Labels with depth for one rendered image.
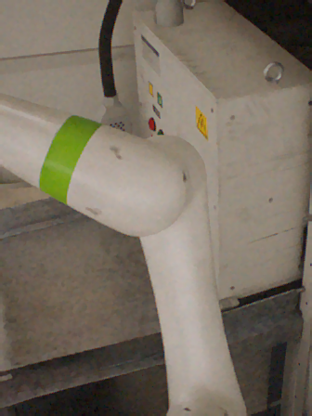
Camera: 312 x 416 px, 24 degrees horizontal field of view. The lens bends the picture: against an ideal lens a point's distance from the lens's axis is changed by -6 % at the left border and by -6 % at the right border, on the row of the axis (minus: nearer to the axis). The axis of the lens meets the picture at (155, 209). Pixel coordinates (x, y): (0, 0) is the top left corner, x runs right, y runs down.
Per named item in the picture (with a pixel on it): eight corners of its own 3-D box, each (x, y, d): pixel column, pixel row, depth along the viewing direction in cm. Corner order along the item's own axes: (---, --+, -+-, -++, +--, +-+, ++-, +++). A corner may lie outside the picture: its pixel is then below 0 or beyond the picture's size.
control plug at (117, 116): (105, 174, 180) (99, 110, 170) (99, 163, 184) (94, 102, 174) (136, 166, 182) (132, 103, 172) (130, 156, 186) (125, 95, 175)
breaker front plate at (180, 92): (214, 305, 155) (210, 102, 127) (141, 184, 192) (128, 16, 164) (219, 304, 155) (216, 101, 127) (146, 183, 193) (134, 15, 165)
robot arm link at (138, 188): (174, 240, 105) (208, 159, 103) (155, 261, 93) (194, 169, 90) (58, 187, 108) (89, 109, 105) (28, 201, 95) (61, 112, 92)
